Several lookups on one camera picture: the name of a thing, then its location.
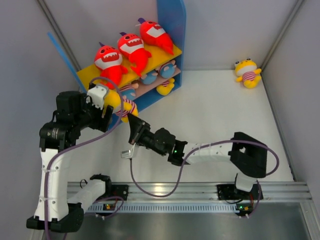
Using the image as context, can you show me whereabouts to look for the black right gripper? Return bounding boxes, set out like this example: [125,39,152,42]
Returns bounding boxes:
[128,113,168,157]

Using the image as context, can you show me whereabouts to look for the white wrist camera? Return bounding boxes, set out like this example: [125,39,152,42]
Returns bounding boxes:
[86,84,110,110]
[120,144,139,159]

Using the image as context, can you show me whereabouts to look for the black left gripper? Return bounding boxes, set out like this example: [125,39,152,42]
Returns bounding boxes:
[73,93,113,133]

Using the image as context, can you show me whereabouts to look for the white slotted cable duct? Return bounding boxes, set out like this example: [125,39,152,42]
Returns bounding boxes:
[86,202,240,214]

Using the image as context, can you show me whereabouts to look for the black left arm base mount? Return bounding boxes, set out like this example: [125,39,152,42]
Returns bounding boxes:
[98,184,129,201]

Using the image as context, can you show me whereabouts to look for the red shark plush mouth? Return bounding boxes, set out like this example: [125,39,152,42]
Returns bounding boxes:
[117,32,152,77]

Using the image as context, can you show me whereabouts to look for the boy doll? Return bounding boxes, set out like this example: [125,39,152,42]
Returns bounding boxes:
[119,83,139,101]
[139,70,158,85]
[157,59,177,79]

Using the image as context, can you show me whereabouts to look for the yellow frog plush face down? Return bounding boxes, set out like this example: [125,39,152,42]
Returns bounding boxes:
[104,90,139,123]

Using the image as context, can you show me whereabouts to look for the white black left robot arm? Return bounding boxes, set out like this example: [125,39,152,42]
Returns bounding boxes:
[26,89,113,233]

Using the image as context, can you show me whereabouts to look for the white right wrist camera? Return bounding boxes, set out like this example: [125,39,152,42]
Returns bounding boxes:
[120,144,139,159]

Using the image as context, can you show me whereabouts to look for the blue yellow toy shelf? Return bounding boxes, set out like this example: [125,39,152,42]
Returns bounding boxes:
[47,0,186,119]

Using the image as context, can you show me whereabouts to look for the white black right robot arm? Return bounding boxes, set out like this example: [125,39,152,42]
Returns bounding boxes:
[128,114,269,199]

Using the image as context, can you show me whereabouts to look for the red shark plush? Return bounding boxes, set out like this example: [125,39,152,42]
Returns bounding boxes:
[137,17,174,55]
[94,42,128,86]

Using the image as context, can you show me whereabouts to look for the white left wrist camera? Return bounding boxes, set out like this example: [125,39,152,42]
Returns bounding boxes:
[86,84,110,110]

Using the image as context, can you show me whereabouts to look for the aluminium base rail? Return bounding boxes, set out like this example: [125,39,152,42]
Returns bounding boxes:
[66,181,312,201]

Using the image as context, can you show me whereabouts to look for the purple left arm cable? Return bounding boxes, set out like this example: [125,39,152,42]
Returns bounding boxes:
[43,76,125,240]

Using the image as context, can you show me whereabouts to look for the yellow frog plush back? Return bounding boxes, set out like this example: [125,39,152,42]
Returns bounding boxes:
[234,58,262,89]

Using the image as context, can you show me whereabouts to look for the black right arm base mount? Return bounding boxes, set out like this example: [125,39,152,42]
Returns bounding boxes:
[216,183,260,201]

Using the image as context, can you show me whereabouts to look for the yellow frog plush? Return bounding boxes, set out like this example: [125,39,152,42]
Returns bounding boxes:
[234,58,262,89]
[156,78,175,96]

